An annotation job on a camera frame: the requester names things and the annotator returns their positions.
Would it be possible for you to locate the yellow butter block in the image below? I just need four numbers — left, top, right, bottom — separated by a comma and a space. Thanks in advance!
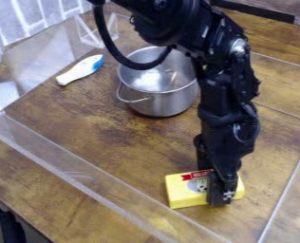
163, 168, 246, 210

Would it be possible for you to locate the black bar at table edge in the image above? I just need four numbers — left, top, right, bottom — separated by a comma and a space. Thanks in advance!
209, 0, 294, 24

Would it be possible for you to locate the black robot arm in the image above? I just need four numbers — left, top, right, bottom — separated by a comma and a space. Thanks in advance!
113, 0, 261, 206

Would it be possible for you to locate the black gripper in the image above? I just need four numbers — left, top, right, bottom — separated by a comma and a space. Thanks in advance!
192, 102, 262, 207

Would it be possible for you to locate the black table leg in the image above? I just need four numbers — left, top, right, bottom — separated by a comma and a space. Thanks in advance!
0, 209, 27, 243

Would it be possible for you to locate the stainless steel pot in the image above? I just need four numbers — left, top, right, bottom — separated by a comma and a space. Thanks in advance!
115, 50, 198, 117

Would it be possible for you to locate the white curtain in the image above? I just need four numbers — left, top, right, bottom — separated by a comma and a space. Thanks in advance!
0, 0, 91, 63

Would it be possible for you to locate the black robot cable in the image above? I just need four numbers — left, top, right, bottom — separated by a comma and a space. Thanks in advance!
87, 0, 173, 71

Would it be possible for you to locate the clear acrylic barrier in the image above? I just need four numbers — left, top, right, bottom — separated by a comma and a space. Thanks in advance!
0, 14, 300, 243

